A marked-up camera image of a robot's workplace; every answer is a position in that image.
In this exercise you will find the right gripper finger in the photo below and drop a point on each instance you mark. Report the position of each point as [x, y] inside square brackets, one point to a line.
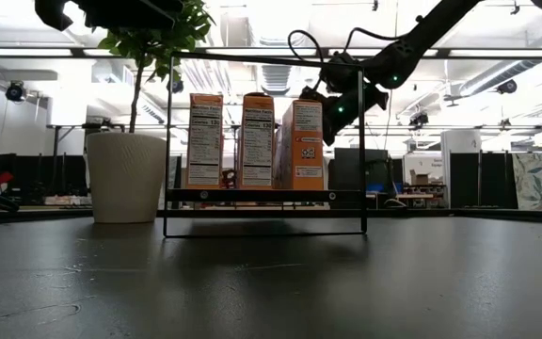
[312, 93]

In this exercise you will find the orange Mini Wheats box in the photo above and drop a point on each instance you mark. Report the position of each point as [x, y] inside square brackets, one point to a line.
[303, 146]
[258, 141]
[204, 141]

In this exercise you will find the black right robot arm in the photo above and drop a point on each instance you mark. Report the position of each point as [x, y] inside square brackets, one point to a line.
[421, 37]

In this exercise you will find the green leafy plant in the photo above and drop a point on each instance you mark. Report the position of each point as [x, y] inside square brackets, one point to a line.
[158, 37]

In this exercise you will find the black monitor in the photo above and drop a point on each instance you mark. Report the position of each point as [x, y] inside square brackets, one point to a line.
[362, 167]

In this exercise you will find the black ceiling projector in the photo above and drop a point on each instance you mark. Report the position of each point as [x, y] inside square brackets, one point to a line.
[419, 118]

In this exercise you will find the cardboard box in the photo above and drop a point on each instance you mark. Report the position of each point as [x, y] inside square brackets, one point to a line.
[420, 178]

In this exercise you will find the cluttered workbench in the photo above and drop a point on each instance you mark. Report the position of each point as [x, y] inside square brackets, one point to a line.
[424, 198]

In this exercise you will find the black overhead beam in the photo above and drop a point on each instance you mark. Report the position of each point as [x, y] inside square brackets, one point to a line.
[17, 53]

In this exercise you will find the black partition panel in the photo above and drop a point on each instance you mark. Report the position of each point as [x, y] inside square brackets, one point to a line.
[483, 179]

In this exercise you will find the white ribbed plant pot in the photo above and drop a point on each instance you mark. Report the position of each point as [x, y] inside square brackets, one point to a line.
[125, 179]

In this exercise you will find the dark office partition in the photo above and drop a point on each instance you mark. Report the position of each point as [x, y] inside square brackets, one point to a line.
[36, 172]

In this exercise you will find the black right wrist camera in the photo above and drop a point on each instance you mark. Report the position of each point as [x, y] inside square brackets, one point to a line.
[344, 70]

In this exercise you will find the silver ceiling duct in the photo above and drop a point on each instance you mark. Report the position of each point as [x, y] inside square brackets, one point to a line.
[275, 75]

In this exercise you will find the black ceiling camera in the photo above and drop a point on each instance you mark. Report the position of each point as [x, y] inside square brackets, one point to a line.
[506, 86]
[175, 86]
[15, 91]

